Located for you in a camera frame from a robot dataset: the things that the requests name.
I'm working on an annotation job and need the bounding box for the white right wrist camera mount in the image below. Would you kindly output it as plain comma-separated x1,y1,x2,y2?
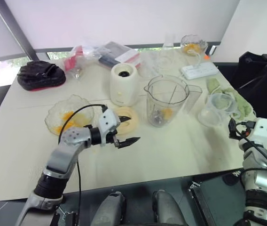
251,118,267,144

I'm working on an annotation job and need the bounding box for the green cloth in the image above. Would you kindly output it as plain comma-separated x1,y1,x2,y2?
205,77,253,120

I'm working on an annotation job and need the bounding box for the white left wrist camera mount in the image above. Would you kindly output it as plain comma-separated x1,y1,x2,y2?
97,108,121,146

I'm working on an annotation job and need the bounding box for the white orange small device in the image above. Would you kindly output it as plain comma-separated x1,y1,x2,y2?
204,45,218,60

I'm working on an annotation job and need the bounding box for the clear blender jar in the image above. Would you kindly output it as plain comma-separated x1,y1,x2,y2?
143,74,189,128

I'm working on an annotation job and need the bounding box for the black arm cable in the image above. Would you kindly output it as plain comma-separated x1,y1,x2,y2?
236,120,267,170
60,104,108,214

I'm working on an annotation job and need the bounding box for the white power strip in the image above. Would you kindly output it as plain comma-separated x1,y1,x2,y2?
180,61,219,80

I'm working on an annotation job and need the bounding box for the clear plastic measuring cup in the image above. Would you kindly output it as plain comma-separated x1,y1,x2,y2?
197,93,239,128

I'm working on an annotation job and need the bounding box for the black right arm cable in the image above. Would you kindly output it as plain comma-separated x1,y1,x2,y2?
236,120,267,170

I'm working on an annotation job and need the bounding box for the white power cable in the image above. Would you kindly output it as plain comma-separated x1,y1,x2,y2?
186,48,202,68

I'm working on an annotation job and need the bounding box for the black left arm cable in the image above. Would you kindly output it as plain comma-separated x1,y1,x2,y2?
60,104,108,214

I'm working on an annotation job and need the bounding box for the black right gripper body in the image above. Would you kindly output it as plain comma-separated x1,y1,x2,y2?
228,117,243,140

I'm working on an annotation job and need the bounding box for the black flat case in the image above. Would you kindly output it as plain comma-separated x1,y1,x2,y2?
188,173,248,226

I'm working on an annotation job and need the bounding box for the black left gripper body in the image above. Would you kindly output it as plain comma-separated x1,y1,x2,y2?
105,128,126,149

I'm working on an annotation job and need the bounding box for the scalloped glass bowl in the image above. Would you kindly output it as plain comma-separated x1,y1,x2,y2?
44,94,95,136

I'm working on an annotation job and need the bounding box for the black padded glove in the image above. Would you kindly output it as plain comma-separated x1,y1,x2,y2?
17,60,67,91

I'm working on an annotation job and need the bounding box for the orange segment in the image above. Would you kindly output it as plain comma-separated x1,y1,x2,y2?
64,120,79,129
51,126,65,135
161,107,173,121
59,110,75,121

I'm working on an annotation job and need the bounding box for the cream blender jar lid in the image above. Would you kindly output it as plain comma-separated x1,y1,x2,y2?
111,106,140,135

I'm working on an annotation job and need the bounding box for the black bag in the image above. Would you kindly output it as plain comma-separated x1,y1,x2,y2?
229,51,267,151

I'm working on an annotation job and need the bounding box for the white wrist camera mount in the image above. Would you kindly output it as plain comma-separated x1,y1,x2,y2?
97,108,121,146
251,118,267,144

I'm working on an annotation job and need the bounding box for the black red box in plastic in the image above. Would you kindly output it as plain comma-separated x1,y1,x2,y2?
97,41,141,68

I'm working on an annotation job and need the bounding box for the small glass bowl with oranges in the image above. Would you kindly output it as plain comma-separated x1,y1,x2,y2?
180,34,209,57

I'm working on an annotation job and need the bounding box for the clear bag with red item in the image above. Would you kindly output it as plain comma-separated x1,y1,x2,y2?
62,45,96,80

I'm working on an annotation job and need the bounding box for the clear glass flask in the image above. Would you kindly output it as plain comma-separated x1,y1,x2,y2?
162,32,177,58

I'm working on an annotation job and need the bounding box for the dark rounded grey shape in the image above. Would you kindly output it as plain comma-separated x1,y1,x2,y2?
152,190,186,226
91,191,127,226

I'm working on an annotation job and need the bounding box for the black window frame post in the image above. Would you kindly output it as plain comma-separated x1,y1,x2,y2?
0,0,40,62

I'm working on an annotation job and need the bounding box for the cream blender base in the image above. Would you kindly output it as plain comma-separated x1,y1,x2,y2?
110,62,139,106

